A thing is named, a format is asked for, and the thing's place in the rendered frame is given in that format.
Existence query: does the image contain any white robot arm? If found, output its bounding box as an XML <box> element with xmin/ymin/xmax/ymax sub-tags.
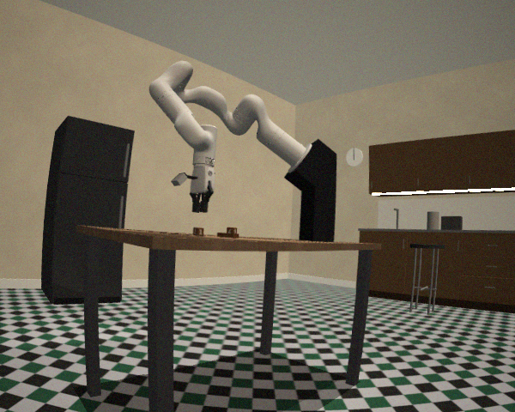
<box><xmin>149</xmin><ymin>61</ymin><xmax>312</xmax><ymax>173</ymax></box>

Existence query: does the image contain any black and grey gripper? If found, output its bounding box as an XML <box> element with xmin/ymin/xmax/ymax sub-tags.
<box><xmin>190</xmin><ymin>165</ymin><xmax>215</xmax><ymax>213</ymax></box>

